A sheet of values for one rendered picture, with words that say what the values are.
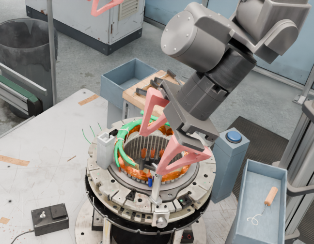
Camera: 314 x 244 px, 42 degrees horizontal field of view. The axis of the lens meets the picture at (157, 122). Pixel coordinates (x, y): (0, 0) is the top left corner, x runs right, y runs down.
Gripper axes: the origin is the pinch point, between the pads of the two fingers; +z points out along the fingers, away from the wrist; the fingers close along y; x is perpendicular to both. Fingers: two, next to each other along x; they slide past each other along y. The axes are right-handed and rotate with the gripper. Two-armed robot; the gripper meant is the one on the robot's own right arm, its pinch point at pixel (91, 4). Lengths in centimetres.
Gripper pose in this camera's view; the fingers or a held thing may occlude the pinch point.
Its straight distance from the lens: 101.6
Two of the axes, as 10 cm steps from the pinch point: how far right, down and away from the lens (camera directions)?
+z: -5.9, 7.0, 4.0
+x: 7.5, 3.0, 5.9
